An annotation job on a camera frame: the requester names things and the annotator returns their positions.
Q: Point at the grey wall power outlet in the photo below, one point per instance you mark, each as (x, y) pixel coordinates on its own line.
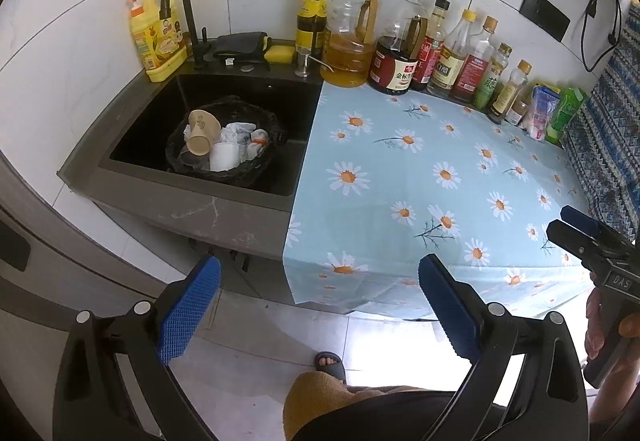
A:
(544, 13)

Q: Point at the person's left foot in sandal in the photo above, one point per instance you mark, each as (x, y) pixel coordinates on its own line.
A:
(330, 366)

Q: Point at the black kitchen sink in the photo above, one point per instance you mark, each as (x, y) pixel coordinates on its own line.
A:
(140, 131)

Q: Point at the small glass jar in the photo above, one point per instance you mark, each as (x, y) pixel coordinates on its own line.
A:
(519, 113)

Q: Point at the blue patterned cloth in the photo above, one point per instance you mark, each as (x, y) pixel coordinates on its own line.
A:
(605, 131)

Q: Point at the clear vinegar bottle yellow cap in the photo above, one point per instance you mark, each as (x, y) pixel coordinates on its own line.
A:
(447, 66)

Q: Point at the grey kitchen cabinet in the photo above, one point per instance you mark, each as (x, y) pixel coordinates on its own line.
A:
(75, 241)

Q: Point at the metal soap pump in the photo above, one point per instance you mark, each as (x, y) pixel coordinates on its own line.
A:
(305, 63)

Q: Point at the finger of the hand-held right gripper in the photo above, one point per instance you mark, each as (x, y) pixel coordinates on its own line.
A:
(582, 217)
(590, 243)

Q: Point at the yellow dish soap bottle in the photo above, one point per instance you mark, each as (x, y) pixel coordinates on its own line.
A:
(155, 46)

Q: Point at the red label black cap bottle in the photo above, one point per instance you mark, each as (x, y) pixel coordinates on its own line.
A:
(430, 56)

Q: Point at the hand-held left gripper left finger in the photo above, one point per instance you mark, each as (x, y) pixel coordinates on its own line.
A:
(187, 311)

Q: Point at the black cloth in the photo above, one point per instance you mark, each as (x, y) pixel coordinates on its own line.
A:
(240, 46)

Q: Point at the clear cooking oil jug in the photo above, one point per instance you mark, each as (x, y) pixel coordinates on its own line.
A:
(347, 61)

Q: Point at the white paper cup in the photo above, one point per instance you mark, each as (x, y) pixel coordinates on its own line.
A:
(225, 158)

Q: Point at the dark soy sauce jug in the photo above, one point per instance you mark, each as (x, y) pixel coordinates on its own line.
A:
(395, 71)

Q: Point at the green label oil bottle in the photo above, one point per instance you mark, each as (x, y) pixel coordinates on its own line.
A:
(485, 91)

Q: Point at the black trash bin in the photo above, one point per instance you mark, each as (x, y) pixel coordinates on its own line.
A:
(270, 121)

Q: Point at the green pouch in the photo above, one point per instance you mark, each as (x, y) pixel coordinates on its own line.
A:
(565, 116)

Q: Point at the dark bottle red label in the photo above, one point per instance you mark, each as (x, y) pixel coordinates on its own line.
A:
(470, 76)

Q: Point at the brown bamboo print paper cup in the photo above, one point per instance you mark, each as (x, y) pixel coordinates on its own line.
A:
(205, 123)

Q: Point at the yellow sponge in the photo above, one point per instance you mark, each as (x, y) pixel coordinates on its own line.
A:
(279, 54)

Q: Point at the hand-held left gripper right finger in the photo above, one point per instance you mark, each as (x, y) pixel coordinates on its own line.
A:
(447, 308)

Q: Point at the person's leg in tan trousers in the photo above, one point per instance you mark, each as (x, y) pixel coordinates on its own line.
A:
(310, 406)

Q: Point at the blue daisy print tablecloth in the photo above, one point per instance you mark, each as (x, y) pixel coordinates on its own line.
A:
(425, 181)

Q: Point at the person's black garment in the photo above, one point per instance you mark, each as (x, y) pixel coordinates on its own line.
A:
(375, 416)

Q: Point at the person's right hand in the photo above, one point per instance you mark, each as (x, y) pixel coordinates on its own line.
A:
(594, 321)

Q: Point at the person's right forearm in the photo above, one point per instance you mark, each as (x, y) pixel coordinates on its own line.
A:
(622, 386)

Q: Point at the green label sauce bottle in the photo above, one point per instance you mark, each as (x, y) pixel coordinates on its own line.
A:
(311, 16)

